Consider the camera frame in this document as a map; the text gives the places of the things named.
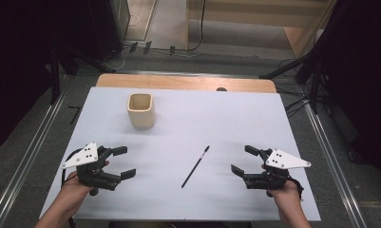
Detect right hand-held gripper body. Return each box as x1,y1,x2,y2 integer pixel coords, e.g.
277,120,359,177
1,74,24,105
242,147,313,191

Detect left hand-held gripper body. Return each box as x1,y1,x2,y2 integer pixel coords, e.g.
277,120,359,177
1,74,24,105
60,142,123,197

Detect black pen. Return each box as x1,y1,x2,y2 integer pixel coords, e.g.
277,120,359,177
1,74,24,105
181,144,211,189

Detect person's right hand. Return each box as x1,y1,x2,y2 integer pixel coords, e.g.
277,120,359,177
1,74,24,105
261,162,304,211

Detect person's left hand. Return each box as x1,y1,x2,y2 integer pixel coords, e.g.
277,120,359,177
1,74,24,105
56,160,110,212

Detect beige square cup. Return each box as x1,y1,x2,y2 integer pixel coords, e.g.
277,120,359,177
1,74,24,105
126,92,157,129

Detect white table mat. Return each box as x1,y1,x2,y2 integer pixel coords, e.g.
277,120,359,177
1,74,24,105
39,86,321,222

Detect black metal stand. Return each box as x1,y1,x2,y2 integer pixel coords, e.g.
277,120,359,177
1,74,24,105
258,55,327,116
48,44,118,106

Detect wooden table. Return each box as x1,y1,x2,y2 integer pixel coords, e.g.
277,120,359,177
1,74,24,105
95,73,277,94

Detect black curtain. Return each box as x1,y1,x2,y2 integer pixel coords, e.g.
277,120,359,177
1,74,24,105
314,0,381,186
0,0,124,155

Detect light wooden partition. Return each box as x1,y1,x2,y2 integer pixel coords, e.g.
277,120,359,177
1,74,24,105
186,0,336,59

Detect left hand-held gripper cable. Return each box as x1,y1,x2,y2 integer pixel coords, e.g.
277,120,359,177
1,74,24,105
61,147,85,188

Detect metal floor rail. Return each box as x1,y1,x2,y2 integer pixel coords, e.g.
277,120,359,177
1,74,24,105
302,100,369,228
0,89,68,228

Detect black floor cables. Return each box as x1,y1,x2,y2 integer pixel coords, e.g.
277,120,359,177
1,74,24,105
275,85,310,120

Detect white floor cable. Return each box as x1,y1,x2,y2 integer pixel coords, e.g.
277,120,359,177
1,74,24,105
106,12,142,70

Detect black hanging cable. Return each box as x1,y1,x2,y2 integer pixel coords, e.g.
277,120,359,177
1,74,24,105
187,0,207,52

